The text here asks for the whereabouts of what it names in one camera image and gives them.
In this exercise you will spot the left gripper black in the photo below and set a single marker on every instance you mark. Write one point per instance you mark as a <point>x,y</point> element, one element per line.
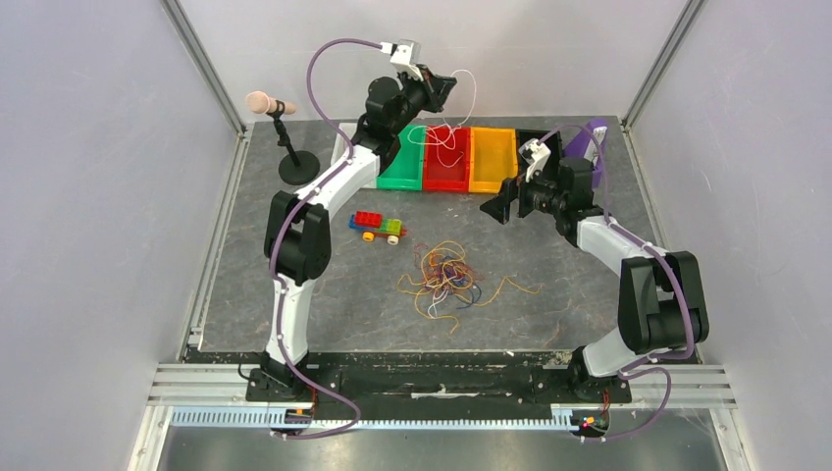
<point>430,87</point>

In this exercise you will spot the red bin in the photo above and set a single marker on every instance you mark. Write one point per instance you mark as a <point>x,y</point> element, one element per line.
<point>446,164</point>

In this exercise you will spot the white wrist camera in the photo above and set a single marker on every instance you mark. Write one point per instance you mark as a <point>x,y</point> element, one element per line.
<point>535,154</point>
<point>403,57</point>

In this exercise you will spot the pink microphone on stand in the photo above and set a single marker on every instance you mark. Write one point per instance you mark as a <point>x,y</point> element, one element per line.
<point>298,167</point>

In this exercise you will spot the yellow bin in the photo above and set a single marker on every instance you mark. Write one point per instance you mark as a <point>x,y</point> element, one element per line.
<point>492,159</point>

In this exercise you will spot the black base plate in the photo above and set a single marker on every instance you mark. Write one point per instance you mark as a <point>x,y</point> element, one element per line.
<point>431,386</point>

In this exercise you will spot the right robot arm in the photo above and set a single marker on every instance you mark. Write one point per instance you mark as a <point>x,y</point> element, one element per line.
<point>660,309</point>

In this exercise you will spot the purple metronome holder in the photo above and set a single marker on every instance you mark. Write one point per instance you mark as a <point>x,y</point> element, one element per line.
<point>588,144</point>

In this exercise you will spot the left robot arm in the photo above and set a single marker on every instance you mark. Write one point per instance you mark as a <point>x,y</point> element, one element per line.
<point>299,242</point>

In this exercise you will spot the black bin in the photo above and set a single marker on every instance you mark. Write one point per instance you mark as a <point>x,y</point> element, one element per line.
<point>559,146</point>

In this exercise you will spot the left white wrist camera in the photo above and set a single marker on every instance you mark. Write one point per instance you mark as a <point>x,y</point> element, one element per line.
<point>403,57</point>

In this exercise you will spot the white slotted cable duct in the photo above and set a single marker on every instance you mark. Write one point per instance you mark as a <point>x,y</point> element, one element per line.
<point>281,418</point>

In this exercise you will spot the green bin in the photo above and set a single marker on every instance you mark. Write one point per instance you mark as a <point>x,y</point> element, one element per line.
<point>406,170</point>

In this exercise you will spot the toy brick car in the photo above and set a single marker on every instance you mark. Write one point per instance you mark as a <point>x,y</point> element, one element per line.
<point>373,226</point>

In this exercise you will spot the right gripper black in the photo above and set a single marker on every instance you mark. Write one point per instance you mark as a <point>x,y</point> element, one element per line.
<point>517,198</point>

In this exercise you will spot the white bin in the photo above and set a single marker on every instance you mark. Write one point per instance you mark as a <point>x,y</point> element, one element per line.
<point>344,135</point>

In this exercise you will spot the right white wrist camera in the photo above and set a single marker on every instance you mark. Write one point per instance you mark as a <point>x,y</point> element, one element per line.
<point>535,154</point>

